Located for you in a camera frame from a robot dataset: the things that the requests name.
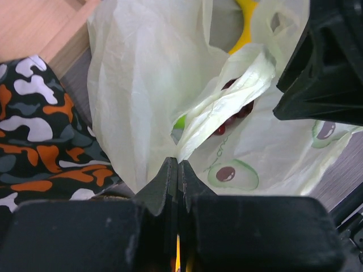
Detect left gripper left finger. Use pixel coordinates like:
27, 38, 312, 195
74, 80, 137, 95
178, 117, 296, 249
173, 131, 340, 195
133, 158, 178, 271

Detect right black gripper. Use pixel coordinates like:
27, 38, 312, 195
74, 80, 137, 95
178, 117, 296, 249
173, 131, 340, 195
273, 1, 362, 126

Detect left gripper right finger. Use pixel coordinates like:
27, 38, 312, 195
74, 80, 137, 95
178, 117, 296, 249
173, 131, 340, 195
177, 160, 215, 271

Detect green avocado print plastic bag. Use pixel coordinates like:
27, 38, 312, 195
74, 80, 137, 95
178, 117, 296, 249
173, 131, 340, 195
87, 1, 362, 196

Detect green fake lime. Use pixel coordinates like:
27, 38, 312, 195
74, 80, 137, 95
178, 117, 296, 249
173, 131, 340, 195
174, 115, 186, 130

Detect dark fake grapes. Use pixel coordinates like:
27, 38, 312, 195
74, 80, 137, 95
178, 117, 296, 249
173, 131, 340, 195
212, 79, 255, 137

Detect orange grey camouflage garment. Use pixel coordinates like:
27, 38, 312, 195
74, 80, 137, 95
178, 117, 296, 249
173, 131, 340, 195
1, 56, 121, 218

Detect wooden clothes rack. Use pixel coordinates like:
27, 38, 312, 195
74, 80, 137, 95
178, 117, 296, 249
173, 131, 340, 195
1, 0, 100, 78

